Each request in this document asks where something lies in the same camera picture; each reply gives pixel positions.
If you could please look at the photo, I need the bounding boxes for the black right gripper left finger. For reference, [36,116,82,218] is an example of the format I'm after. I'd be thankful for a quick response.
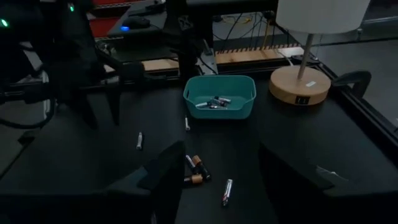
[136,141,187,224]

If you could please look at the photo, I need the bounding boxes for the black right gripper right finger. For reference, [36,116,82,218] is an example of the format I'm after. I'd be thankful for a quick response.
[259,143,336,224]

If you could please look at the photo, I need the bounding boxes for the white shade wooden base lamp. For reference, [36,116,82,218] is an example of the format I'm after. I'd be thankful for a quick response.
[269,0,371,106]

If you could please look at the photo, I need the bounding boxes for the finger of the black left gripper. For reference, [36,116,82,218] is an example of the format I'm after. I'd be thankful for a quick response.
[107,88,122,126]
[79,93,100,130]

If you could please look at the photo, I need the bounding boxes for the black table clamp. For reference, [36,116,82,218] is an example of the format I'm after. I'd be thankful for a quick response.
[330,70,373,98]

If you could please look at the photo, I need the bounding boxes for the copper-top black AA battery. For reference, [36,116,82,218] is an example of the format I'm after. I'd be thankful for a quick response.
[192,154,212,182]
[183,174,205,185]

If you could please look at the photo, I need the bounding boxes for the batteries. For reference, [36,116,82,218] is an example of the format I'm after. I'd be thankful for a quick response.
[213,95,233,104]

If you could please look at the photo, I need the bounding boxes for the teal plastic bin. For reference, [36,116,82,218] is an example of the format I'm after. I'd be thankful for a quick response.
[182,75,257,121]

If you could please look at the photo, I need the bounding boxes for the wooden table side board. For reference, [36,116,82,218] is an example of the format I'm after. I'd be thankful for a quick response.
[141,45,305,73]

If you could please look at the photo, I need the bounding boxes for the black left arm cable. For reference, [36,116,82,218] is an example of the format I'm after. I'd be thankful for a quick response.
[0,93,57,130]

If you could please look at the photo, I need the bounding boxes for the black computer mouse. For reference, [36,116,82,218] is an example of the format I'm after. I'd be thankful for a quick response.
[123,15,152,32]

